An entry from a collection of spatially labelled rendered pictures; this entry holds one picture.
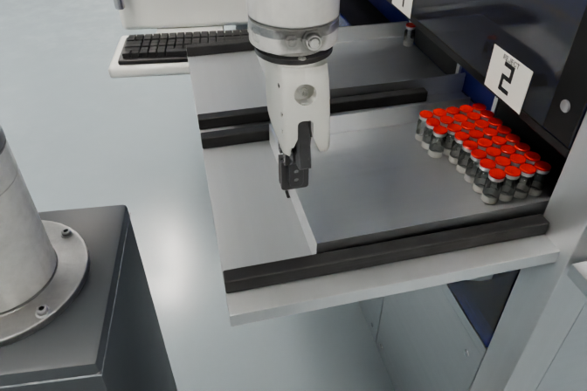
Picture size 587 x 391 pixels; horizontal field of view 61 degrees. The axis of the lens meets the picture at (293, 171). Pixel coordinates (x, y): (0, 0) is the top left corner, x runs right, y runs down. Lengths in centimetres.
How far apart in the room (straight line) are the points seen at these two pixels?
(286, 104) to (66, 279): 34
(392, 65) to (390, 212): 44
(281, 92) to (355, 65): 57
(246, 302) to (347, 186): 23
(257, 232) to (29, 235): 25
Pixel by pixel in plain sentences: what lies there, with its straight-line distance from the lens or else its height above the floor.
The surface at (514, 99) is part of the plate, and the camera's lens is 71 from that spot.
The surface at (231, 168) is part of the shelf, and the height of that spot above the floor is 88.
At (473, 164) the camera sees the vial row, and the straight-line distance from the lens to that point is 72.
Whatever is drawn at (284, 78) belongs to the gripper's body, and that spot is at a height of 111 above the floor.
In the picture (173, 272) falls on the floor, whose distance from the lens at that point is 179.
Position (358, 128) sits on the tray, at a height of 88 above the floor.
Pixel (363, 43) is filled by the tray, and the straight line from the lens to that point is 112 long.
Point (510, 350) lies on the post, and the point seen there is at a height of 66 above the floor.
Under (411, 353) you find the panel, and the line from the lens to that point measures 123.
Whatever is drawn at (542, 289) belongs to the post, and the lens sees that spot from 73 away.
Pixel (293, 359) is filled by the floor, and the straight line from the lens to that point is 155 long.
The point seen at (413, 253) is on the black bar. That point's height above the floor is 89.
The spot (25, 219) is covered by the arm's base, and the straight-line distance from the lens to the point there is 59.
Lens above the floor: 132
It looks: 38 degrees down
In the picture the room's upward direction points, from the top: straight up
